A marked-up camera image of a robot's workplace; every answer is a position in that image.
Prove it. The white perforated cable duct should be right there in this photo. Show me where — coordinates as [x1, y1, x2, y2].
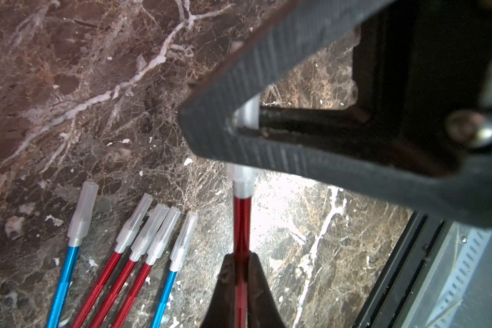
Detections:
[426, 228, 492, 327]

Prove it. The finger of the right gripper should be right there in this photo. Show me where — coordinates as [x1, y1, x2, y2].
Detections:
[200, 254, 235, 328]
[247, 252, 285, 328]

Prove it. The blue knife bottom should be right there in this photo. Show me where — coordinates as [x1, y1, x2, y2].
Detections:
[150, 211, 198, 328]

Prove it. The black front rail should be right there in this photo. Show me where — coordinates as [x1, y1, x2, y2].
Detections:
[353, 211, 453, 327]

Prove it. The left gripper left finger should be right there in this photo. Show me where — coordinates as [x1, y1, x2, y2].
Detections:
[179, 1, 390, 135]

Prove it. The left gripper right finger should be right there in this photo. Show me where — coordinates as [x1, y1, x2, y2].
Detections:
[188, 127, 492, 228]

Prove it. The red knife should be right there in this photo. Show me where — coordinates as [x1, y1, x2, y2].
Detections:
[112, 206, 180, 328]
[90, 204, 169, 328]
[226, 96, 261, 328]
[71, 193, 153, 328]

